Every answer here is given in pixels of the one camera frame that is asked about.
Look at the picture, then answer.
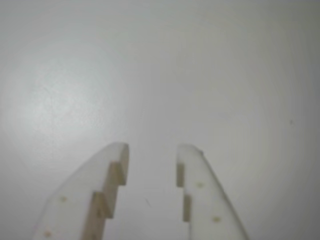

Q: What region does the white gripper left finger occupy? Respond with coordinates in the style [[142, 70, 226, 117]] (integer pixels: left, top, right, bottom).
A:
[[31, 141, 131, 240]]

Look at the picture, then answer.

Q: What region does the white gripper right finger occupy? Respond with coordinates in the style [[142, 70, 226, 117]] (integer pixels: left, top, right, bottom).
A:
[[176, 143, 251, 240]]

